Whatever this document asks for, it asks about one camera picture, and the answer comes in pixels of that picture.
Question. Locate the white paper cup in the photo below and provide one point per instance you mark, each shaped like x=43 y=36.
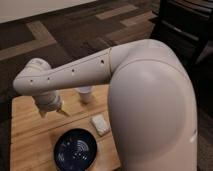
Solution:
x=85 y=93

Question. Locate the dark blue ceramic bowl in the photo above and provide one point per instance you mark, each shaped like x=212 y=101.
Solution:
x=75 y=150

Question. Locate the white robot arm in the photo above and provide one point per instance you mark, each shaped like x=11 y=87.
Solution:
x=151 y=101

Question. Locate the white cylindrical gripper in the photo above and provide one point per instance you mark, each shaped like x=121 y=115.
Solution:
x=49 y=101

